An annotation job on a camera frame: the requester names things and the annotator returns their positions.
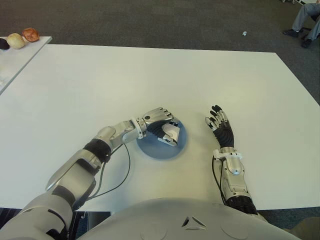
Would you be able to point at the white side table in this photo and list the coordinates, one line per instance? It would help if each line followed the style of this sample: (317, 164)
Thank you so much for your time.
(20, 60)

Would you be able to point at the blue plate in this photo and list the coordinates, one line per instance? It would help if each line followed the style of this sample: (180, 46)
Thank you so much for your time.
(180, 147)

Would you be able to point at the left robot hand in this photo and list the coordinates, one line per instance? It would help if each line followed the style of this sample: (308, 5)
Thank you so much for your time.
(155, 118)

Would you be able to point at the black table leg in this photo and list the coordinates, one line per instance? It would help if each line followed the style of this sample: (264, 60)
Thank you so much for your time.
(73, 225)

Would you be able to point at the dark bread roll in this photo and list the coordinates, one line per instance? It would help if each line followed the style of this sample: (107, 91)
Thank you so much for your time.
(3, 44)

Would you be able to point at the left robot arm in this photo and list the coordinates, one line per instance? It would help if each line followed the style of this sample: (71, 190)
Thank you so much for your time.
(82, 162)

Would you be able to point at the pale bread roll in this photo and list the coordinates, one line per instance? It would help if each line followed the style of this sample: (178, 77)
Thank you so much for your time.
(16, 40)

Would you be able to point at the seated person in grey trousers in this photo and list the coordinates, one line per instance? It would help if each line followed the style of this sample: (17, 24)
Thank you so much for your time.
(300, 20)

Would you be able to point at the white charger block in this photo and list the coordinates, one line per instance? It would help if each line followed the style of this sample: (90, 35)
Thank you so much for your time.
(172, 132)

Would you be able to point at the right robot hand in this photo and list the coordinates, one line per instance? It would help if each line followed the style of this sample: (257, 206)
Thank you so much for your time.
(225, 135)

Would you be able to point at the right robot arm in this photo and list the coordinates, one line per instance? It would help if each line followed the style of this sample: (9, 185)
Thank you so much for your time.
(233, 175)

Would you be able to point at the reddish brown bread roll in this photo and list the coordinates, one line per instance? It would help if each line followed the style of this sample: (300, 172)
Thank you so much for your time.
(31, 34)

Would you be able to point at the khaki trouser leg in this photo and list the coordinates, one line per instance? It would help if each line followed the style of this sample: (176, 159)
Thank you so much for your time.
(310, 230)

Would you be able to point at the white frame on floor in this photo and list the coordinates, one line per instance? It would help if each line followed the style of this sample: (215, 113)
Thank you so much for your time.
(300, 2)

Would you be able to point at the silver robot torso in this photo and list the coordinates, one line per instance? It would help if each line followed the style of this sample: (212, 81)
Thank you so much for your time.
(175, 220)

